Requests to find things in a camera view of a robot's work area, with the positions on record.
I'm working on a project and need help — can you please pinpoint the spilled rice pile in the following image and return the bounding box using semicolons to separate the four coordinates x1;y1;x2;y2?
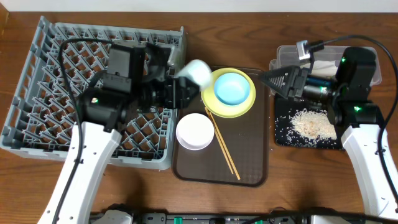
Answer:
274;109;338;148

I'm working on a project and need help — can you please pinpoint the pink shallow bowl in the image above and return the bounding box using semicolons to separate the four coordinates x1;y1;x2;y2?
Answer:
176;113;215;151

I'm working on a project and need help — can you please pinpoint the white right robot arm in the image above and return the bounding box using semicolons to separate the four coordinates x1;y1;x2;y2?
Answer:
259;47;397;220

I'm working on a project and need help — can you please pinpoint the wooden chopstick left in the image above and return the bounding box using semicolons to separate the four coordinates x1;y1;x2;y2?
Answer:
205;106;234;175

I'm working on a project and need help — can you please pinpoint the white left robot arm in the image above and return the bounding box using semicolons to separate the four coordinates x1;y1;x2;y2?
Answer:
40;41;211;223

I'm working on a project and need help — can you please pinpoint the wooden chopstick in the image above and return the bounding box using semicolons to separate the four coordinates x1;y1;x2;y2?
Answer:
205;106;234;175
211;113;241;180

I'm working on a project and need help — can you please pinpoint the yellow round plate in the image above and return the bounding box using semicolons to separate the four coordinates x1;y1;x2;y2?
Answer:
201;68;256;118

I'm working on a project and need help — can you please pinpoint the white napkin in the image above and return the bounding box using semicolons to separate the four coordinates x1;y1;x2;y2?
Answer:
311;60;338;78

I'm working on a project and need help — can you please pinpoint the brown plastic serving tray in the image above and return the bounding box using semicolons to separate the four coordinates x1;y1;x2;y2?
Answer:
172;67;270;187

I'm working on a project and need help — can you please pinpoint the black food waste tray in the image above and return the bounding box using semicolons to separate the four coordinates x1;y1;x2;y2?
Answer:
274;96;342;150

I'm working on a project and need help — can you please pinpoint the white small cup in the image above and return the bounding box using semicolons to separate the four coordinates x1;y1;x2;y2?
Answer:
175;59;213;91

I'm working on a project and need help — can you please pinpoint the light blue bowl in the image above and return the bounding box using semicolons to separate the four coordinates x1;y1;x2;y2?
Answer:
214;73;250;106

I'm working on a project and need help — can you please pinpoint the grey plastic dishwasher rack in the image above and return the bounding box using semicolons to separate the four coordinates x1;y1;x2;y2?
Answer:
1;17;186;170

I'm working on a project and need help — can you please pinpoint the clear plastic waste bin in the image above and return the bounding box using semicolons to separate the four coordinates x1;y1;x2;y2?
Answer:
269;45;382;96

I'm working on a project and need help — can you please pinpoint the wooden chopstick right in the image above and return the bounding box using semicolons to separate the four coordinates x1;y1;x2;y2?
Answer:
211;113;241;180

